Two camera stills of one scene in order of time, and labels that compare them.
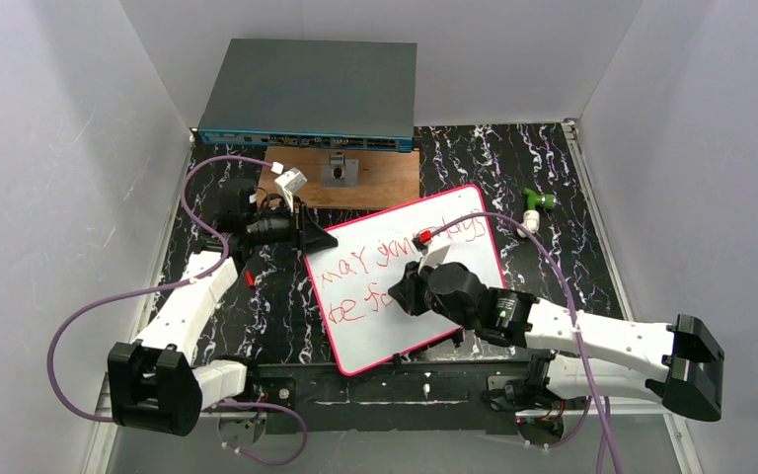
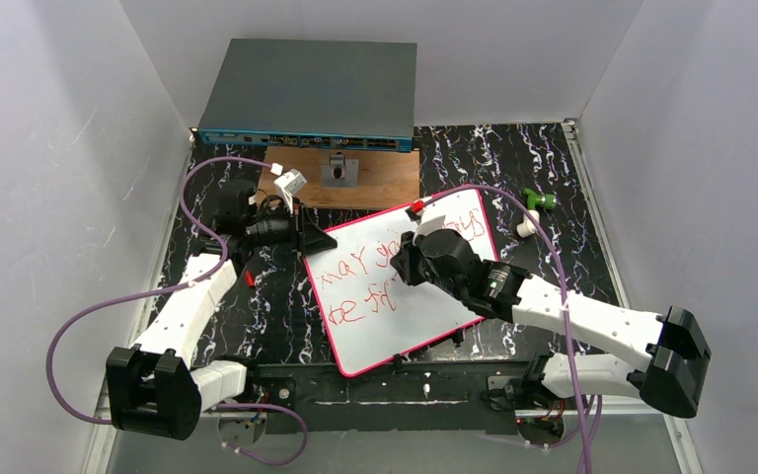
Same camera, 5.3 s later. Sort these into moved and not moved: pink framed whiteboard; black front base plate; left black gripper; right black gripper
Moved: right black gripper
Not moved: left black gripper; pink framed whiteboard; black front base plate
